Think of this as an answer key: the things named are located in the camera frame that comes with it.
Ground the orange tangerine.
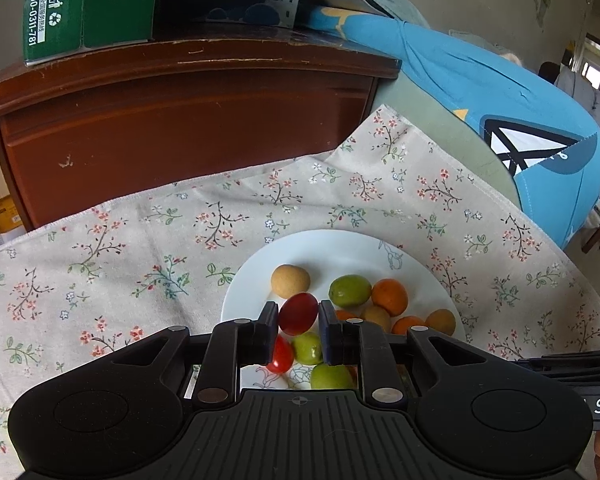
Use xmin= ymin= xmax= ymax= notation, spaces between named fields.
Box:
xmin=372 ymin=278 xmax=408 ymax=318
xmin=335 ymin=310 xmax=358 ymax=321
xmin=391 ymin=315 xmax=427 ymax=335

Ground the brown longan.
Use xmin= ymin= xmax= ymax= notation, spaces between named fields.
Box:
xmin=425 ymin=309 xmax=456 ymax=336
xmin=362 ymin=304 xmax=391 ymax=333
xmin=271 ymin=264 xmax=311 ymax=299

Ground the red cherry tomato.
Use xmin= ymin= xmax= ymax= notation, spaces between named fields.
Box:
xmin=278 ymin=292 xmax=318 ymax=337
xmin=266 ymin=335 xmax=294 ymax=374

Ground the large green jujube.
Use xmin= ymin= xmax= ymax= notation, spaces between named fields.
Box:
xmin=328 ymin=274 xmax=372 ymax=310

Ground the white ceramic plate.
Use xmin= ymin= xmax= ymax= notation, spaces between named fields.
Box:
xmin=220 ymin=228 xmax=467 ymax=392

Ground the floral tablecloth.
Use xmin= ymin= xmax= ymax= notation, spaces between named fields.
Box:
xmin=0 ymin=107 xmax=600 ymax=479

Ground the blue printed cushion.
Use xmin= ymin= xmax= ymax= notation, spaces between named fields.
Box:
xmin=306 ymin=6 xmax=600 ymax=246

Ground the brown wooden cabinet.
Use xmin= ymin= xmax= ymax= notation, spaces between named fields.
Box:
xmin=0 ymin=25 xmax=400 ymax=230

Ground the green cardboard box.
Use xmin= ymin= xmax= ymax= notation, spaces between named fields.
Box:
xmin=22 ymin=0 xmax=156 ymax=65

